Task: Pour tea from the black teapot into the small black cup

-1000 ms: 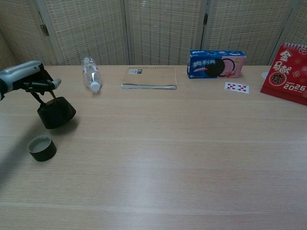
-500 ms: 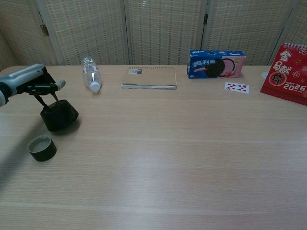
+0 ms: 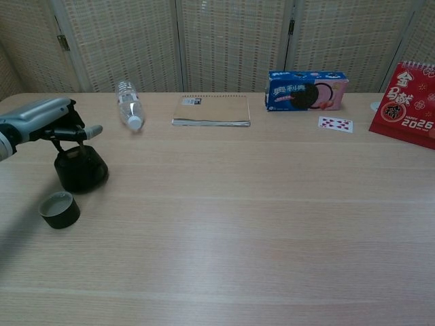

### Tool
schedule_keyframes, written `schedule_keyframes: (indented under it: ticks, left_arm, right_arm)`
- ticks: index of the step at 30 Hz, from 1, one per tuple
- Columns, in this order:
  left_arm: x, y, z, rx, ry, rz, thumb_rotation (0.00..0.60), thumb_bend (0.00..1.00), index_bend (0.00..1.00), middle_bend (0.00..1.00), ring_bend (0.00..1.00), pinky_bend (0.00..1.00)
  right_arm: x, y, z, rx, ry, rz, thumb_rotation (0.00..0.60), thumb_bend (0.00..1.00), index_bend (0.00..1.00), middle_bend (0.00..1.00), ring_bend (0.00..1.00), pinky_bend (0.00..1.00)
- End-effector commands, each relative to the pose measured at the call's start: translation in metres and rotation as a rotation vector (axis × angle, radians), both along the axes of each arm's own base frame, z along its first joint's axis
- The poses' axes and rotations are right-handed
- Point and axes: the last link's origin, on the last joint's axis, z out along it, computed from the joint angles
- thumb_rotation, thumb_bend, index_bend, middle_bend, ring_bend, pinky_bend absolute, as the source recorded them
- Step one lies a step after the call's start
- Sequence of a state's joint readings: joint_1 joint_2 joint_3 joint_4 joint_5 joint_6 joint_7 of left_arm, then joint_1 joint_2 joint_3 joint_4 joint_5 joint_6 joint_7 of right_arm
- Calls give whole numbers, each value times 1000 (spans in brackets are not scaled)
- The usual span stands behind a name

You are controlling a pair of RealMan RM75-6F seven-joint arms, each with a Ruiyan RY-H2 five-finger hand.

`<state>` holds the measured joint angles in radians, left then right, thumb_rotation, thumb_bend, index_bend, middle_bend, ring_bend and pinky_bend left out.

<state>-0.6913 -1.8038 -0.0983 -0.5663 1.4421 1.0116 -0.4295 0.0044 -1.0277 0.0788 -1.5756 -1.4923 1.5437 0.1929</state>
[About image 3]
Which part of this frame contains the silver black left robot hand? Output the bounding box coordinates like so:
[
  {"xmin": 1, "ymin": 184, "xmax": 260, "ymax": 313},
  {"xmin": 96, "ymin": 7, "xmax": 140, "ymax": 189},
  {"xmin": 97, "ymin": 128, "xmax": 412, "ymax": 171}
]
[{"xmin": 0, "ymin": 97, "xmax": 103, "ymax": 152}]

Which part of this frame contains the black ceramic teapot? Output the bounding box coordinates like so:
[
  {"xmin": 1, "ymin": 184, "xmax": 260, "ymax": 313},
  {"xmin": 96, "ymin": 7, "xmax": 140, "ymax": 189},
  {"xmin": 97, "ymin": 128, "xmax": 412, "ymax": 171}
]
[{"xmin": 53, "ymin": 145, "xmax": 109, "ymax": 194}]

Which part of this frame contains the clear plastic water bottle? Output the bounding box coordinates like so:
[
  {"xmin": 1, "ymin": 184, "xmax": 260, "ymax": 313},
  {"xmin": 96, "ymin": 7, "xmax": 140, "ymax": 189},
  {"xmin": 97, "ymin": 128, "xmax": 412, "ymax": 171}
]
[{"xmin": 116, "ymin": 80, "xmax": 147, "ymax": 134}]

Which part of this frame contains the black teacup with pale inside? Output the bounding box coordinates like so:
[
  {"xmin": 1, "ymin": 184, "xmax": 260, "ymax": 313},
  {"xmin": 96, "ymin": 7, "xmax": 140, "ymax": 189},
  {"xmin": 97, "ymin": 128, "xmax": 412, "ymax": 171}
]
[{"xmin": 38, "ymin": 191, "xmax": 81, "ymax": 230}]

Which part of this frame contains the brown spiral notebook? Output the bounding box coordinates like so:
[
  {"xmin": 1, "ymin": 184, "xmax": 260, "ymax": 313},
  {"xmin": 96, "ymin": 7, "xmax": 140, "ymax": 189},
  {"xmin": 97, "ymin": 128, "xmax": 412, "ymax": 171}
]
[{"xmin": 171, "ymin": 94, "xmax": 252, "ymax": 128}]

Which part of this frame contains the woven bamboo folding screen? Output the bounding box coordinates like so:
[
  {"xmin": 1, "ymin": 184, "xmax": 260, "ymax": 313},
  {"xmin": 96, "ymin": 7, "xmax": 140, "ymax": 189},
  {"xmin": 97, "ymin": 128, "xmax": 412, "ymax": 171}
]
[{"xmin": 0, "ymin": 0, "xmax": 435, "ymax": 103}]

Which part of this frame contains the blue pink cookie box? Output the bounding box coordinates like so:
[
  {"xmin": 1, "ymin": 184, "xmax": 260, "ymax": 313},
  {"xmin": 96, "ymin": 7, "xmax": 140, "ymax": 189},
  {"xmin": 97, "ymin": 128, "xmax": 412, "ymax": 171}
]
[{"xmin": 264, "ymin": 70, "xmax": 349, "ymax": 113}]

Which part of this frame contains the playing card with red hearts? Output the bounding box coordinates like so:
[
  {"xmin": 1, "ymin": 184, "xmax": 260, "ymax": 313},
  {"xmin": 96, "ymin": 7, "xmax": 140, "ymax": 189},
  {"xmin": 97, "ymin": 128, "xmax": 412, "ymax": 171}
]
[{"xmin": 317, "ymin": 115, "xmax": 354, "ymax": 134}]

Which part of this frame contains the red 2026 desk calendar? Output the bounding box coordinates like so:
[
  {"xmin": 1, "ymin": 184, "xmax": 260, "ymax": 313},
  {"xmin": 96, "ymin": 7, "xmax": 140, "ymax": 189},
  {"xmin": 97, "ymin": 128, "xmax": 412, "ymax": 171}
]
[{"xmin": 368, "ymin": 60, "xmax": 435, "ymax": 151}]

